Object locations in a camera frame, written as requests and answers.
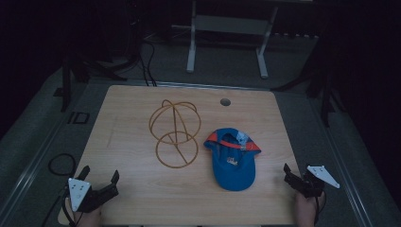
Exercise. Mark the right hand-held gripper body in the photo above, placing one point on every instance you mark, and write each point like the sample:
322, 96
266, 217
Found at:
315, 179

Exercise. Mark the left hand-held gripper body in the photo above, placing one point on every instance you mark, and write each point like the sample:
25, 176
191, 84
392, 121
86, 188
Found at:
82, 193

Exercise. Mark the blue baseball cap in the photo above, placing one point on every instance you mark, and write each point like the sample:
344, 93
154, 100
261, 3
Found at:
233, 171

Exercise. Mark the person's left hand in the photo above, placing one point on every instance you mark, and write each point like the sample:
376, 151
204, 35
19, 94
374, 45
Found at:
90, 219

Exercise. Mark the person's right hand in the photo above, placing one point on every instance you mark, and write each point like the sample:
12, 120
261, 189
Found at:
305, 211

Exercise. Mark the black tripod stand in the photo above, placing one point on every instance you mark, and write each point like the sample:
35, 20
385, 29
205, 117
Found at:
318, 78
94, 67

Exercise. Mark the black rectangular floor bracket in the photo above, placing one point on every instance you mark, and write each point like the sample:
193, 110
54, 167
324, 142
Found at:
78, 118

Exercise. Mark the white metal desk frame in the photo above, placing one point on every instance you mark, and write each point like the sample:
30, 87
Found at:
227, 25

